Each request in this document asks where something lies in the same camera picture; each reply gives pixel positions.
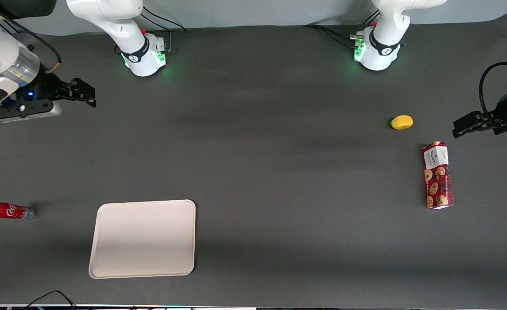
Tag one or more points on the red cookie box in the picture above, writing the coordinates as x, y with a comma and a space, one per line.
437, 176

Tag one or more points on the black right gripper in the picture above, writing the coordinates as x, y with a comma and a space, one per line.
45, 87

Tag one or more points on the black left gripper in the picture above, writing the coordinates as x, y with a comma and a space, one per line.
500, 106

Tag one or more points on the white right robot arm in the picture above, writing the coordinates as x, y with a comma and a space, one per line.
128, 26

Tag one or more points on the red coke bottle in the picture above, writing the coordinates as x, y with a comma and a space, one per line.
5, 210

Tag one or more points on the yellow lemon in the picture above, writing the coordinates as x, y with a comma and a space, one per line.
402, 122

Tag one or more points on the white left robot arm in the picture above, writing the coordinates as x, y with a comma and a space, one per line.
384, 47

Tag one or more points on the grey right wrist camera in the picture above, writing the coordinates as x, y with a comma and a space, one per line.
25, 112

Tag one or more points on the beige plastic tray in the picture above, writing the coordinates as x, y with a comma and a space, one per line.
143, 239

